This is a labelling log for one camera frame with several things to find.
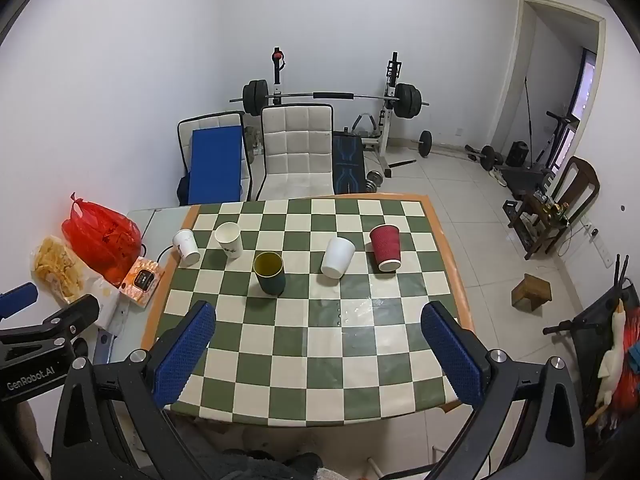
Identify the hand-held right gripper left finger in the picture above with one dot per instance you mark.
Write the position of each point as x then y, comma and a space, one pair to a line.
184, 357

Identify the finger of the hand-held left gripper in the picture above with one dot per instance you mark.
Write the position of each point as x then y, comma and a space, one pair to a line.
17, 299
65, 320

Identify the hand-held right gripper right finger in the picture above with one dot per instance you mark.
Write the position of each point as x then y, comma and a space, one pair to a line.
452, 360

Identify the white paper cup with print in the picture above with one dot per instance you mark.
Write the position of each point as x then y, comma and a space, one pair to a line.
186, 248

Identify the green cup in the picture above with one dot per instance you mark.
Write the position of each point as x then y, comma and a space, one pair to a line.
270, 276

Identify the red ribbed paper cup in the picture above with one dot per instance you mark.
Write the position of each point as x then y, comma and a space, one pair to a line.
386, 250

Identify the plain white cup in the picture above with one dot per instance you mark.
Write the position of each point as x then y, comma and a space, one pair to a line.
337, 259

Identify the clear bag of yellow snacks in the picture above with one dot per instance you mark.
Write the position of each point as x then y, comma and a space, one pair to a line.
57, 270

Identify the orange box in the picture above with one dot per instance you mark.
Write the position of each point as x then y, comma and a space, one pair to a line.
142, 282

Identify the red plastic bag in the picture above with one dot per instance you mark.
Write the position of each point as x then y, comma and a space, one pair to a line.
102, 242

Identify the small wooden stool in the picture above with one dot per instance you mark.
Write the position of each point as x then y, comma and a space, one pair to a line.
532, 292

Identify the green white checkered tablecloth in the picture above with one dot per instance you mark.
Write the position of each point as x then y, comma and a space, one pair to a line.
320, 355

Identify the person's dark fuzzy clothing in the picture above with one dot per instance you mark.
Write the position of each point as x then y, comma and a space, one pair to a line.
272, 467

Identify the white goose plush toy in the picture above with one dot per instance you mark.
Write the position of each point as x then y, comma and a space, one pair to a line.
612, 355

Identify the red orange cloth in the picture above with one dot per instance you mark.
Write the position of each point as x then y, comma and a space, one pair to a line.
629, 360

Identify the blue cushion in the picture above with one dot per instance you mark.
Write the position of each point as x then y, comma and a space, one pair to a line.
215, 165

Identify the chrome dumbbell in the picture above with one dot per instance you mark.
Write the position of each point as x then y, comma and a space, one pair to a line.
374, 181

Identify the black dumbbell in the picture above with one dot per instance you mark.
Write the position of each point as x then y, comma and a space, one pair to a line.
487, 156

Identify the dark wooden chair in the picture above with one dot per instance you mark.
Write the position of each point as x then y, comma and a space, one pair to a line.
577, 185

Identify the black speaker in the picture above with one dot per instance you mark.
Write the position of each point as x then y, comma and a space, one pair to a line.
517, 154

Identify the short bar with black plate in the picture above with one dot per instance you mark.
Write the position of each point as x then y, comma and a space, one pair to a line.
425, 143

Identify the black weight bench pad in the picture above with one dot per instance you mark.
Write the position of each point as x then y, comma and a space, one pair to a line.
348, 165

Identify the white padded chair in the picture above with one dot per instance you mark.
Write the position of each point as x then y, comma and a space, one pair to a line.
295, 155
210, 121

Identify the barbell on rack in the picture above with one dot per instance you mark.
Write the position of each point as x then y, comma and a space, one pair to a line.
387, 125

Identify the black exercise machine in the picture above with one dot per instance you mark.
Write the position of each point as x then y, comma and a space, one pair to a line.
555, 135

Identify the barbell with black plates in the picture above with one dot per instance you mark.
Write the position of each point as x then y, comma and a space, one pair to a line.
332, 95

